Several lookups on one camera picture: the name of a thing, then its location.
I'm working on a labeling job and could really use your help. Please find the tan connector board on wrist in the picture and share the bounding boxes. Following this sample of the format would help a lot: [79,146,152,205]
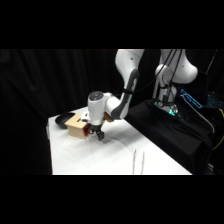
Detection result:
[103,112,115,123]

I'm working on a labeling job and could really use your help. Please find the yellow cable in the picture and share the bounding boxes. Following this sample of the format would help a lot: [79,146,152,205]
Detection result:
[212,109,224,152]

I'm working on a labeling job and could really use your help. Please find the red drawer with black handle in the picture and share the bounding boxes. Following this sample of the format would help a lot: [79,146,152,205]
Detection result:
[82,123,93,138]

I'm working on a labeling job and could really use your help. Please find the blue lit frame device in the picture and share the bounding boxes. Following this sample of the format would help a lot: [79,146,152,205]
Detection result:
[180,88,204,110]

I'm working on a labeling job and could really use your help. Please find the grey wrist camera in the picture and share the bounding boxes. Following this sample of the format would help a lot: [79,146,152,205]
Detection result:
[80,112,91,123]

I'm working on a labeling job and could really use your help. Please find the black bowl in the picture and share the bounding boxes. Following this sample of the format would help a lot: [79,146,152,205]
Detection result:
[54,112,77,130]

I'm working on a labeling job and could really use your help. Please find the thin metal rod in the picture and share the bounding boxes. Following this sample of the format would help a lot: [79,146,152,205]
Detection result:
[132,148,138,175]
[140,150,146,175]

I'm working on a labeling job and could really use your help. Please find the black curtain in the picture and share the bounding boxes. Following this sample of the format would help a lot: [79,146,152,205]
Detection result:
[0,49,158,175]

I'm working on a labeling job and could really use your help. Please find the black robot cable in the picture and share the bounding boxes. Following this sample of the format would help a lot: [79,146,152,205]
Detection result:
[121,49,185,105]

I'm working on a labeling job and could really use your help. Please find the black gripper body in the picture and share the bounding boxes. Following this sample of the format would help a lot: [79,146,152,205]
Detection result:
[89,123,105,134]

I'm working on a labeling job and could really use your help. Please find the black cloth-covered robot stand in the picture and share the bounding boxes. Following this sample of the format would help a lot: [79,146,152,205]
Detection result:
[123,99,215,175]

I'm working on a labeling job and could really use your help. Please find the light wooden drawer box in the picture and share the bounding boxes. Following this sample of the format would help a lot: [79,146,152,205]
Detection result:
[64,113,91,140]

